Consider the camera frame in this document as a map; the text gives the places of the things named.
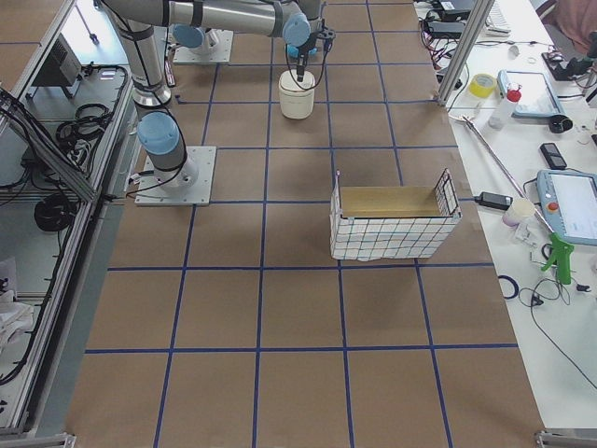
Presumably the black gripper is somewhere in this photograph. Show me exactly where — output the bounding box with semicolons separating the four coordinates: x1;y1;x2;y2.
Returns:
295;26;336;83

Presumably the white lidded trash can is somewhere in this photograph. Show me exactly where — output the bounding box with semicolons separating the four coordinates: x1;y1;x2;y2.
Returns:
278;69;315;119

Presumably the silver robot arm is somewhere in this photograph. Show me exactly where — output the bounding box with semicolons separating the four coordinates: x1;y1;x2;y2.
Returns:
171;34;332;201
171;24;220;55

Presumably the checkered cloth covered box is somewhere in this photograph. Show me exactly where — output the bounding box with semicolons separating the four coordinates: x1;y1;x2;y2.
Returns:
329;169;462;261

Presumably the yellow tape roll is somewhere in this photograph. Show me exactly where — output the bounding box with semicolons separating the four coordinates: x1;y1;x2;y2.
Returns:
468;74;497;99

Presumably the red capped plastic bottle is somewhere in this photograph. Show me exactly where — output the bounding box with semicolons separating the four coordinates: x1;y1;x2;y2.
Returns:
488;84;521;130

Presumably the blue teach pendant far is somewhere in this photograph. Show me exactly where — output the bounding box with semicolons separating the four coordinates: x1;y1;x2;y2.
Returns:
497;70;564;119

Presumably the blue teach pendant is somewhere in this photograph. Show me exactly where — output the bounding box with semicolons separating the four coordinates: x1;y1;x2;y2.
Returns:
536;170;596;246
497;70;564;119

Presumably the black power adapter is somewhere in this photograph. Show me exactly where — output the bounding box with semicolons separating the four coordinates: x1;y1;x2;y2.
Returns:
474;191;513;211

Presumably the white paper cup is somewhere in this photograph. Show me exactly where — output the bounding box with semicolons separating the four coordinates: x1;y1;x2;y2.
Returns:
502;198;535;227

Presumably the black phone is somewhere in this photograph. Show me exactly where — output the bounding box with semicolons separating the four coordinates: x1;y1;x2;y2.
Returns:
539;143;567;171

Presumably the blue teach pendant near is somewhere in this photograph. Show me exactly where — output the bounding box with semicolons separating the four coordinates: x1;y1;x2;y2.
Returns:
536;170;596;246

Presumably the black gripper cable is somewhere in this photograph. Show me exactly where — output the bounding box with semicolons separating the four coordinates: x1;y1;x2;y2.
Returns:
285;41;329;92

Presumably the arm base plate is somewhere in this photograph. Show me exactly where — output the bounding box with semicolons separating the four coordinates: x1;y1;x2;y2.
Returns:
172;25;233;64
134;146;216;206

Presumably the aluminium frame post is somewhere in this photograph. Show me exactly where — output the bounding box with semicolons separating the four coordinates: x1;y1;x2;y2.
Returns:
437;0;494;105

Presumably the blue tape ring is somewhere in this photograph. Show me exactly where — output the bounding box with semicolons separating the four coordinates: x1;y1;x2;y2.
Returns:
497;274;520;301

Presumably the green handled reach grabber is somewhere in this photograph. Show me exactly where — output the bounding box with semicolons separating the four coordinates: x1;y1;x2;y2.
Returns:
455;116;575;285

